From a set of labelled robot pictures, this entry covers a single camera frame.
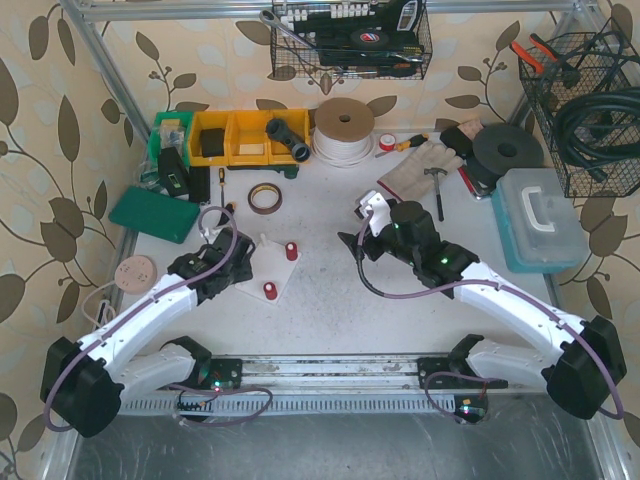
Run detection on white peg base plate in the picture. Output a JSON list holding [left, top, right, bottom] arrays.
[[235, 233, 302, 304]]

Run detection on short red spring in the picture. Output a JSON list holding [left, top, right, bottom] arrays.
[[285, 242, 298, 261], [263, 282, 278, 301]]

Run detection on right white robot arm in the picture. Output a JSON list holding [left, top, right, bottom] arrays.
[[338, 200, 627, 420]]

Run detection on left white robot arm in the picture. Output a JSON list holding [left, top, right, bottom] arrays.
[[40, 228, 255, 437]]

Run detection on white work glove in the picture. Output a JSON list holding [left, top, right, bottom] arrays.
[[377, 141, 463, 201]]

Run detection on small claw hammer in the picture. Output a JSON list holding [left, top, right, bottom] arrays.
[[424, 167, 448, 222]]

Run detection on brown tape roll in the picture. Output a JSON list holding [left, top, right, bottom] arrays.
[[247, 182, 283, 215]]

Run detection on green plastic case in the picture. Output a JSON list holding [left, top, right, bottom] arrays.
[[108, 186, 200, 244]]

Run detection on green clamp tool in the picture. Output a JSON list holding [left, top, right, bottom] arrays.
[[227, 165, 299, 180]]

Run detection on small yellow black screwdriver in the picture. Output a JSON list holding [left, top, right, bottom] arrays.
[[218, 167, 226, 207]]

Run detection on red white tape roll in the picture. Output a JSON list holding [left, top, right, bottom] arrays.
[[379, 133, 396, 152]]

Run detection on pink round power socket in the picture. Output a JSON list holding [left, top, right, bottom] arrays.
[[114, 255, 157, 295]]

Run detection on yellow black bit driver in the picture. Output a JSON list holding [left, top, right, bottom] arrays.
[[375, 133, 429, 158]]

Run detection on black battery charger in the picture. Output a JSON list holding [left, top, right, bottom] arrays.
[[157, 147, 189, 197]]

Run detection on yellow storage bin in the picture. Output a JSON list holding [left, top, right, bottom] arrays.
[[188, 111, 231, 167], [265, 109, 311, 165], [225, 110, 271, 167]]

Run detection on black box in bin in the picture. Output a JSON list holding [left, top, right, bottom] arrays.
[[199, 128, 225, 158]]

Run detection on grey pipe fitting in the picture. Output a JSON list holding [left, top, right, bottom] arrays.
[[265, 118, 311, 163]]

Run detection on black disc spool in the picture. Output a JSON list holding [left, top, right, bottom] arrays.
[[467, 124, 544, 186]]

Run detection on teal clear toolbox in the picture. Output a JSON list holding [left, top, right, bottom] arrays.
[[491, 168, 589, 274]]

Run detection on green storage bin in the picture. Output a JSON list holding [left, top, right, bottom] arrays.
[[147, 112, 193, 167]]

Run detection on black electrical tape roll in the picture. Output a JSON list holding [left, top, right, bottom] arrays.
[[349, 28, 390, 51]]

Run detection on chrome wrench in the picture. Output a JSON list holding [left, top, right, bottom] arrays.
[[259, 10, 316, 51]]

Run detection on white cable spool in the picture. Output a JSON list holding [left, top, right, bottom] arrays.
[[312, 97, 375, 169]]

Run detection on aluminium rail base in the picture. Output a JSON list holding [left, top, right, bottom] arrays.
[[64, 352, 566, 417]]

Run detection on back wire basket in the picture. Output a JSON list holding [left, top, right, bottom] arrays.
[[259, 1, 432, 85]]

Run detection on wire basket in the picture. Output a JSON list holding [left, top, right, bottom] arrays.
[[518, 30, 639, 198], [259, 1, 432, 85]]

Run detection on orange handled pliers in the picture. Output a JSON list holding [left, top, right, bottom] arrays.
[[509, 33, 559, 75]]

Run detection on black coiled hose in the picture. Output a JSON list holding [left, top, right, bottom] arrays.
[[554, 31, 640, 169]]

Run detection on right wire basket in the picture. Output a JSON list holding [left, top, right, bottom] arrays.
[[518, 30, 639, 198]]

